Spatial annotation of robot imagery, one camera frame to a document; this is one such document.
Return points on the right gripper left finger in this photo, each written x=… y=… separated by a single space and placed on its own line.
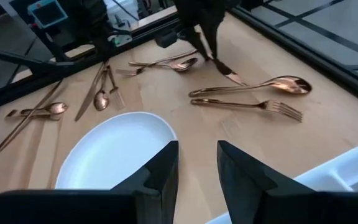
x=163 y=186

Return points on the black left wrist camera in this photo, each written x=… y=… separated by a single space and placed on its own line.
x=166 y=39

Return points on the white round plate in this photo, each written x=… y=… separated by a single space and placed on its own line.
x=113 y=149

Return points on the tablet with light blue case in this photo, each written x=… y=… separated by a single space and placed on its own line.
x=47 y=14

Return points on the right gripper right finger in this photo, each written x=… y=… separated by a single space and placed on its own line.
x=244 y=180

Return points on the black frame strut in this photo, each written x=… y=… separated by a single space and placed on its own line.
x=26 y=60

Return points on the white control box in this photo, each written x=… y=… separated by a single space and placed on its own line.
x=123 y=39

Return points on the white cutlery tray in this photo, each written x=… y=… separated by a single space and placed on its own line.
x=337 y=168

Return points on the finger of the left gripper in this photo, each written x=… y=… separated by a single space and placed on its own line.
x=199 y=43
x=214 y=40

